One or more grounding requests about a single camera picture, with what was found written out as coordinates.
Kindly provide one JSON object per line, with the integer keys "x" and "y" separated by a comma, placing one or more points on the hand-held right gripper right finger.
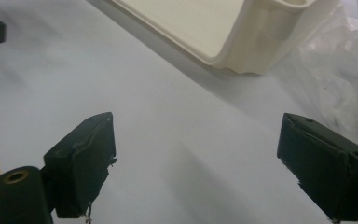
{"x": 320, "y": 165}

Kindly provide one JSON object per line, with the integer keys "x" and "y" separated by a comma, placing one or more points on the cream plastic tray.
{"x": 230, "y": 34}

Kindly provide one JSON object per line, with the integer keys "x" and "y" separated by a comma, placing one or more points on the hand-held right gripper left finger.
{"x": 84, "y": 161}

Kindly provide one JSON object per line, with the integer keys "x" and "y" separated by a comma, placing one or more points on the clear plastic bag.
{"x": 335, "y": 71}

